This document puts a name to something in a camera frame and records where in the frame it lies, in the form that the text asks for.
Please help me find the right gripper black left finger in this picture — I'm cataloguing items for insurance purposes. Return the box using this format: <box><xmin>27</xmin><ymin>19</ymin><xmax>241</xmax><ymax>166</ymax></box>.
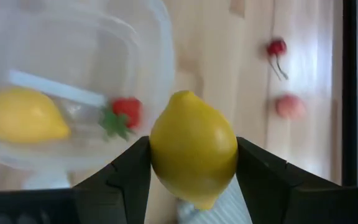
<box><xmin>73</xmin><ymin>136</ymin><xmax>152</xmax><ymax>224</ymax></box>

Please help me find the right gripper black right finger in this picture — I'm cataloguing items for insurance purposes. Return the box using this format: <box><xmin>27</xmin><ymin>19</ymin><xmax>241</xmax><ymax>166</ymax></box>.
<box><xmin>236</xmin><ymin>136</ymin><xmax>342</xmax><ymax>224</ymax></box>

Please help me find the red toy strawberry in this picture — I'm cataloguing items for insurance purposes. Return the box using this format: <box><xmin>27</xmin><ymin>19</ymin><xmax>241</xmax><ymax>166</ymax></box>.
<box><xmin>99</xmin><ymin>97</ymin><xmax>144</xmax><ymax>141</ymax></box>

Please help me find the yellow toy lemon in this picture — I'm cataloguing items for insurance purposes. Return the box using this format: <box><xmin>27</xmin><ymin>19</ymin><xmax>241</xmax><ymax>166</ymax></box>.
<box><xmin>149</xmin><ymin>90</ymin><xmax>239</xmax><ymax>211</ymax></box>
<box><xmin>0</xmin><ymin>88</ymin><xmax>71</xmax><ymax>144</ymax></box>

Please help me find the clear plastic tupperware container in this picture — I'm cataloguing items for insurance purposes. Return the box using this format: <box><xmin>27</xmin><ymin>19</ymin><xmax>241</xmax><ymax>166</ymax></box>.
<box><xmin>0</xmin><ymin>0</ymin><xmax>177</xmax><ymax>191</ymax></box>

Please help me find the light blue waffle towel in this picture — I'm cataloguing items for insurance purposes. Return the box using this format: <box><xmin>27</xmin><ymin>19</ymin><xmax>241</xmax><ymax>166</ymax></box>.
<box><xmin>176</xmin><ymin>175</ymin><xmax>254</xmax><ymax>224</ymax></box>

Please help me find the pink toy peach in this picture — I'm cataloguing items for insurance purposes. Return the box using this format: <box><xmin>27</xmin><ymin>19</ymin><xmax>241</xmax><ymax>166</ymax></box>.
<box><xmin>274</xmin><ymin>94</ymin><xmax>307</xmax><ymax>121</ymax></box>

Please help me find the red toy cherry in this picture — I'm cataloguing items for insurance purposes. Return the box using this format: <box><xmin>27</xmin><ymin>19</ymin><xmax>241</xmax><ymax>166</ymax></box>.
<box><xmin>265</xmin><ymin>37</ymin><xmax>290</xmax><ymax>82</ymax></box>

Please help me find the black aluminium table frame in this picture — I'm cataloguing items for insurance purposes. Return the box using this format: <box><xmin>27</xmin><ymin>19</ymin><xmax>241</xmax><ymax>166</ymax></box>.
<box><xmin>341</xmin><ymin>0</ymin><xmax>358</xmax><ymax>187</ymax></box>

